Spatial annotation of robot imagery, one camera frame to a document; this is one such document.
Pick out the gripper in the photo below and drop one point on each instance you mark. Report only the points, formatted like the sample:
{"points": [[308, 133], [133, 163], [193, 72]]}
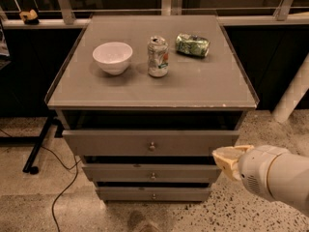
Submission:
{"points": [[256, 168]]}

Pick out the grey top drawer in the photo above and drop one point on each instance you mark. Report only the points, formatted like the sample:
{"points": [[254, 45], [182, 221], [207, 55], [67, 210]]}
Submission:
{"points": [[143, 143]]}

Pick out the grey drawer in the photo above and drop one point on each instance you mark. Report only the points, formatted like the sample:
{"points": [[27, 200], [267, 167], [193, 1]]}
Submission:
{"points": [[143, 143], [151, 173], [154, 194]]}

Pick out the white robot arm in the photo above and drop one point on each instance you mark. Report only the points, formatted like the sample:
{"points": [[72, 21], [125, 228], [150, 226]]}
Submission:
{"points": [[271, 172]]}

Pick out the grey drawer cabinet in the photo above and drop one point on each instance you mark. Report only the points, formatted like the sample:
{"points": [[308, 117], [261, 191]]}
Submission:
{"points": [[197, 94]]}

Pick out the grey bottom drawer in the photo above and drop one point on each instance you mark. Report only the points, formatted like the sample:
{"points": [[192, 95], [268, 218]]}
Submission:
{"points": [[154, 194]]}

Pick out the grey middle drawer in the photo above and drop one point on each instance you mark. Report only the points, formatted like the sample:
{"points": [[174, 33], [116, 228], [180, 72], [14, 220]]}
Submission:
{"points": [[151, 173]]}

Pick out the crushed green soda can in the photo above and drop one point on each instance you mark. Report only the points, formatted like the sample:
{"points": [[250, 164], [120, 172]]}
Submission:
{"points": [[192, 45]]}

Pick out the upright white soda can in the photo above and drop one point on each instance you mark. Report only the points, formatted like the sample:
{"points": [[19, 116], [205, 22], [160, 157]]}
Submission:
{"points": [[158, 52]]}

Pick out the white ceramic bowl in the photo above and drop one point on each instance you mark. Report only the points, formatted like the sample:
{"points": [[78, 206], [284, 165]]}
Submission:
{"points": [[113, 58]]}

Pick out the black metal stand leg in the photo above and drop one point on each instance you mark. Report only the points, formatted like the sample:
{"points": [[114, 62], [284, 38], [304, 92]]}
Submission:
{"points": [[34, 141]]}

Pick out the metal window railing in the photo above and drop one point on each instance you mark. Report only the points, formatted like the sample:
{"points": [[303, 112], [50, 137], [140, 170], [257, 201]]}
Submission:
{"points": [[229, 12]]}

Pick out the yellow black object on ledge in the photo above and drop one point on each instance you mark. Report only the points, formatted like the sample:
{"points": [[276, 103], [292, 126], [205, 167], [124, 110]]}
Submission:
{"points": [[30, 17]]}

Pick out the white diagonal post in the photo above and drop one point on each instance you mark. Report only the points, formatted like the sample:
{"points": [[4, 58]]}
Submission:
{"points": [[294, 93]]}

